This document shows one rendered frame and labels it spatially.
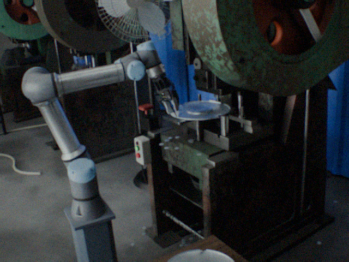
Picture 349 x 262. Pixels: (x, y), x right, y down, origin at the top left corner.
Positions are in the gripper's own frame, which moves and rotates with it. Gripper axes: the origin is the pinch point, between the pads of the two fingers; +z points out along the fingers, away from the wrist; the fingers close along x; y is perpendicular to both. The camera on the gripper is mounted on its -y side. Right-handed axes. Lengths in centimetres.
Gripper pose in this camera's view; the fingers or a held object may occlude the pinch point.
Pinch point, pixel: (175, 114)
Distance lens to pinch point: 185.8
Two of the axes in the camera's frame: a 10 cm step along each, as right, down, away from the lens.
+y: -1.2, 3.5, -9.3
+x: 9.2, -3.2, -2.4
